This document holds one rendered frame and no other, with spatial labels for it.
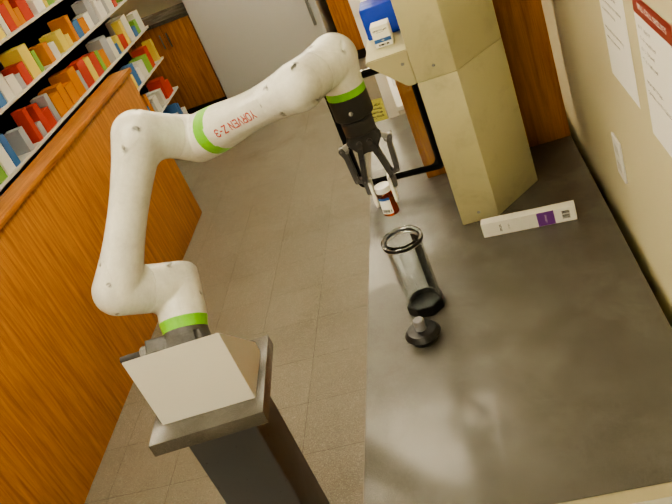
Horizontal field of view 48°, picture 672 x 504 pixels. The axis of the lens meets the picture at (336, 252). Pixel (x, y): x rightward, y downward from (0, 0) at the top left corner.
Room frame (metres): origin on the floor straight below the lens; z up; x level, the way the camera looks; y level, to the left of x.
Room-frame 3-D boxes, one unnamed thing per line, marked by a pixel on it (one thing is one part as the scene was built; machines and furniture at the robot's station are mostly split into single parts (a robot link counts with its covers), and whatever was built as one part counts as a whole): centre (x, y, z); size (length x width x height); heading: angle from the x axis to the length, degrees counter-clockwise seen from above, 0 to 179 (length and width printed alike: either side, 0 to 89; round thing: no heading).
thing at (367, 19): (2.18, -0.39, 1.56); 0.10 x 0.10 x 0.09; 75
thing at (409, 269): (1.63, -0.16, 1.06); 0.11 x 0.11 x 0.21
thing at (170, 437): (1.68, 0.46, 0.92); 0.32 x 0.32 x 0.04; 80
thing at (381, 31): (2.06, -0.36, 1.54); 0.05 x 0.05 x 0.06; 71
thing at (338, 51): (1.63, -0.16, 1.64); 0.13 x 0.11 x 0.14; 131
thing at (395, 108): (2.30, -0.31, 1.19); 0.30 x 0.01 x 0.40; 68
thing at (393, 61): (2.10, -0.37, 1.46); 0.32 x 0.12 x 0.10; 165
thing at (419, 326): (1.50, -0.12, 0.97); 0.09 x 0.09 x 0.07
